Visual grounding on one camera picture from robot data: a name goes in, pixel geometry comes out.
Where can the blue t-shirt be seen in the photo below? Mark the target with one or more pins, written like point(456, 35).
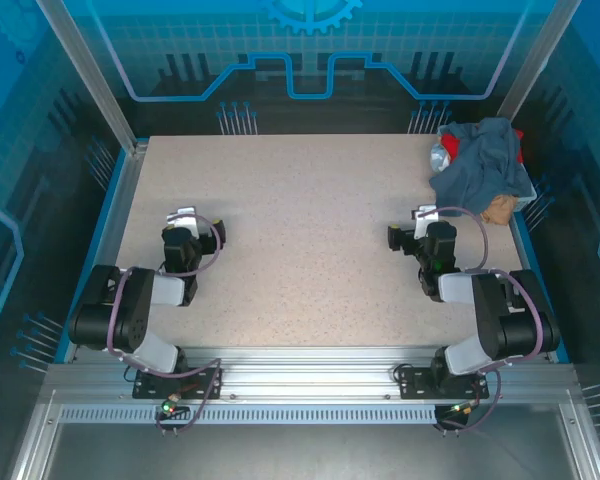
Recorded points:
point(480, 165)

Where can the tan t-shirt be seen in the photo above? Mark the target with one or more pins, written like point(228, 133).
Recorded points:
point(500, 210)

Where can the grey white t-shirt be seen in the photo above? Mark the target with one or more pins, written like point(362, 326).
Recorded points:
point(437, 157)

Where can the red t-shirt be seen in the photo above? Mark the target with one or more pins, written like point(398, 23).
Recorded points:
point(450, 145)

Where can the pale blue plastic basket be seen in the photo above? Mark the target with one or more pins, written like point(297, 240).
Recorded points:
point(526, 195)

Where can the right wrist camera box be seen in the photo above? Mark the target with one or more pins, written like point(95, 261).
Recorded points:
point(422, 220)

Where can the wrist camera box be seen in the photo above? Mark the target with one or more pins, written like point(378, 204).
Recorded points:
point(422, 220)
point(182, 219)

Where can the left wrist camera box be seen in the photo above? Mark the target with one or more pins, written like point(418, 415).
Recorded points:
point(182, 219)

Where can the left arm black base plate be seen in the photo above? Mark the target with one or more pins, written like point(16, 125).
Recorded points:
point(206, 386)

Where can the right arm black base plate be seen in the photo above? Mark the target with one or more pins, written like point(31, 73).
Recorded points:
point(414, 386)

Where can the aluminium mounting rail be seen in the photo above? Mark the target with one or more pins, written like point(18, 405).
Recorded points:
point(305, 372)

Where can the aluminium corner post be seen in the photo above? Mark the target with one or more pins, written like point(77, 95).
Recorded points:
point(95, 70)
point(535, 60)

